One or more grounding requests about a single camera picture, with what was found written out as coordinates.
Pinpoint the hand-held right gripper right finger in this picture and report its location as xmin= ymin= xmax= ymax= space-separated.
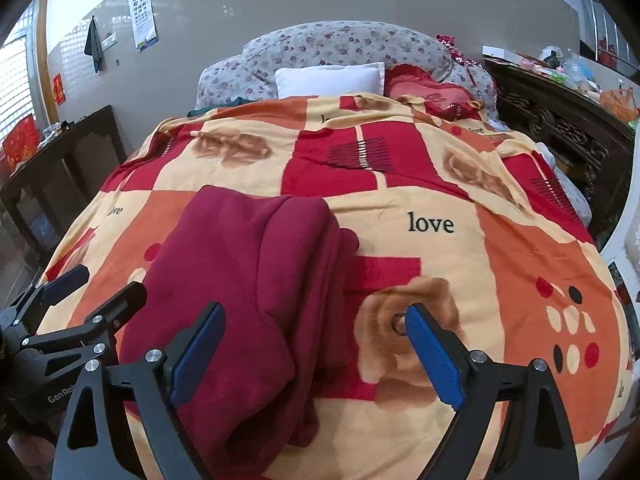
xmin=404 ymin=302 xmax=581 ymax=480

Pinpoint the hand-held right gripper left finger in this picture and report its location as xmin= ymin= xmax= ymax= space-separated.
xmin=51 ymin=301 xmax=227 ymax=480

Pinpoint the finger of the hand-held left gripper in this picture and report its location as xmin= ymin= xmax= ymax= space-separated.
xmin=0 ymin=264 xmax=91 ymax=334
xmin=22 ymin=281 xmax=148 ymax=379

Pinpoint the maroon fleece sweater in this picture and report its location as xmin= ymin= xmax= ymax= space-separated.
xmin=120 ymin=185 xmax=361 ymax=480

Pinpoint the red orange checked printed blanket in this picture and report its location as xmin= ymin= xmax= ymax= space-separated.
xmin=37 ymin=91 xmax=633 ymax=480

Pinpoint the crumpled silver bag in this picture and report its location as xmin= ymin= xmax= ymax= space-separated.
xmin=42 ymin=122 xmax=76 ymax=147

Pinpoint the red gift box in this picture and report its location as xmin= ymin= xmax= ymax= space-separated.
xmin=2 ymin=114 xmax=41 ymax=168

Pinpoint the window with white lattice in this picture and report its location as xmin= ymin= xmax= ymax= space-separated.
xmin=0 ymin=35 xmax=38 ymax=136

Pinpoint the teal cloth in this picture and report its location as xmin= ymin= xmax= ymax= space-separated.
xmin=189 ymin=96 xmax=261 ymax=113

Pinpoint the dark hanging cloth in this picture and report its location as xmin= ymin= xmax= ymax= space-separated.
xmin=84 ymin=16 xmax=103 ymax=73

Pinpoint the dark carved wooden headboard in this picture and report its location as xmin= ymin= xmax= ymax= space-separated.
xmin=482 ymin=57 xmax=636 ymax=251

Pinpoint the red ruffled pillow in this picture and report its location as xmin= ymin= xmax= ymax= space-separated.
xmin=385 ymin=63 xmax=483 ymax=122

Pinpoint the white pillow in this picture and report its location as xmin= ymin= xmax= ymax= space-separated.
xmin=274 ymin=61 xmax=387 ymax=100

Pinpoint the red patterned cloth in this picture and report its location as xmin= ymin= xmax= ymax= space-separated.
xmin=435 ymin=34 xmax=473 ymax=66

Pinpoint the orange plastic bag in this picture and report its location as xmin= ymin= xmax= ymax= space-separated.
xmin=600 ymin=87 xmax=640 ymax=122

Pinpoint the pile of clear plastic bags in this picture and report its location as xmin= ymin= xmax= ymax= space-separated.
xmin=520 ymin=45 xmax=601 ymax=96

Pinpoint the grey floral quilt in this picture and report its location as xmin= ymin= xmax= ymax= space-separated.
xmin=195 ymin=20 xmax=501 ymax=116

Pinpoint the metal window grille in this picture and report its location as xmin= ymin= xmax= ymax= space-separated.
xmin=580 ymin=0 xmax=640 ymax=68

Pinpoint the wall eye chart poster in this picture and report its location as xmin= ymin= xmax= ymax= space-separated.
xmin=129 ymin=0 xmax=160 ymax=52

